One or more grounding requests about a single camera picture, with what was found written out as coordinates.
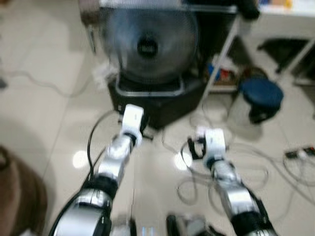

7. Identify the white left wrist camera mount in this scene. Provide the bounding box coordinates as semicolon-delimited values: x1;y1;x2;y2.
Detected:
121;104;145;147

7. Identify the blue red packaging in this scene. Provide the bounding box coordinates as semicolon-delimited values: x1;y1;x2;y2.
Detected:
207;61;239;84

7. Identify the round blue stool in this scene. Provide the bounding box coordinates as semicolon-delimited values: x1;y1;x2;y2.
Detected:
240;78;284;123

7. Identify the robot right leg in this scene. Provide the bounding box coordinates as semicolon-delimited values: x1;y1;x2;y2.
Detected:
166;213;222;236

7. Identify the black fan base box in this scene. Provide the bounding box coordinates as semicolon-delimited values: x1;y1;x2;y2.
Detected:
108;74;207;129

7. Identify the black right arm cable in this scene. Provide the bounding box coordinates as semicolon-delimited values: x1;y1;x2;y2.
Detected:
179;139;197;172

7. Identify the power strip with plugs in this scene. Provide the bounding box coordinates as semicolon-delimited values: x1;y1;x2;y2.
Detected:
284;147;315;159

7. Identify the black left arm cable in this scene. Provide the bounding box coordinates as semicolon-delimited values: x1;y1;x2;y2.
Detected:
88;109;124;180

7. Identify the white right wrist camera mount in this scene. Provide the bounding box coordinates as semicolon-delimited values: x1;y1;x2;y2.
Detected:
197;127;227;159

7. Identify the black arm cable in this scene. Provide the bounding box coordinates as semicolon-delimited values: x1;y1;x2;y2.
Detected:
179;139;197;172
88;109;124;180

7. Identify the round grey fan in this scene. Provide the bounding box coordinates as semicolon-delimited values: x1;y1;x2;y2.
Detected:
101;7;200;87

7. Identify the white table with metal legs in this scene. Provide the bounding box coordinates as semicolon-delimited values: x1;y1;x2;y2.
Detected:
199;0;315;101

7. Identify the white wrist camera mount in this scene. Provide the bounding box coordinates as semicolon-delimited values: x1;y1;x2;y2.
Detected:
197;127;227;159
121;104;145;147

